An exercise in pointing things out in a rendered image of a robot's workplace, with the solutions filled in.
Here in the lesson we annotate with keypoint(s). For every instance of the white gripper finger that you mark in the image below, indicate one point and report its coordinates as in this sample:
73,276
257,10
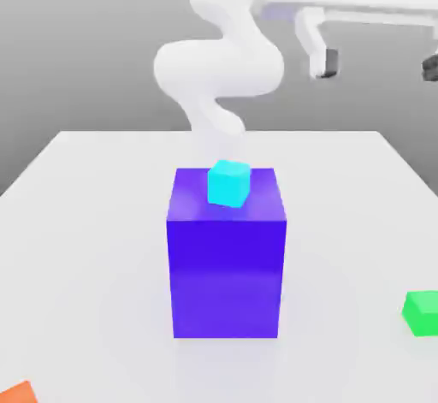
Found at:
432,67
316,57

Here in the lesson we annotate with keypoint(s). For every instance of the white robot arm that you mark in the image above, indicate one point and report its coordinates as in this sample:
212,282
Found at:
219,71

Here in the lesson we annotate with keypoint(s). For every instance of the small cyan cube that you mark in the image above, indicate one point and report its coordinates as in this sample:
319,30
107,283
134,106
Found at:
227,184

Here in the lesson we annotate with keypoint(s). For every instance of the small green cube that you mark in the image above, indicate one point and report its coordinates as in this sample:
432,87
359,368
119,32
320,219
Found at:
422,314

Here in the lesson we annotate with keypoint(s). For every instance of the large purple box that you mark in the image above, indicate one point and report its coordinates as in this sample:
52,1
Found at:
226,273

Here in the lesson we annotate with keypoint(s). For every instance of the large orange box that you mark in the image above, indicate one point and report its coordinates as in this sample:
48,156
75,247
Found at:
17,394

